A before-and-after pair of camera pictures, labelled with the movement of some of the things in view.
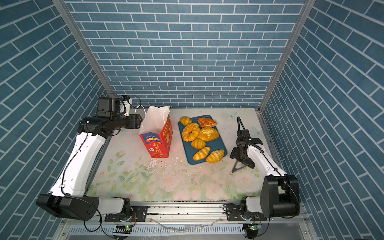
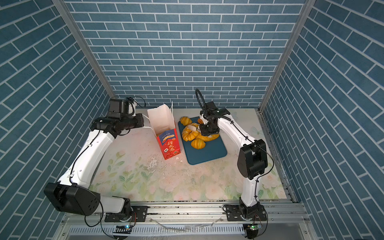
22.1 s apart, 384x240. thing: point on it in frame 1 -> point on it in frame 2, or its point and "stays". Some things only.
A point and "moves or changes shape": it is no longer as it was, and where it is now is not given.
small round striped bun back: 185,121 stays
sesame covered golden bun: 208,134 stays
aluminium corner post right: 308,5 stays
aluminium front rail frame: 184,221 stays
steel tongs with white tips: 235,169 -> 193,128
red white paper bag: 156,132 moves or changes shape
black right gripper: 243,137 -> 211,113
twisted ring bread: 191,132 stays
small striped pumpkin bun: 198,144 stays
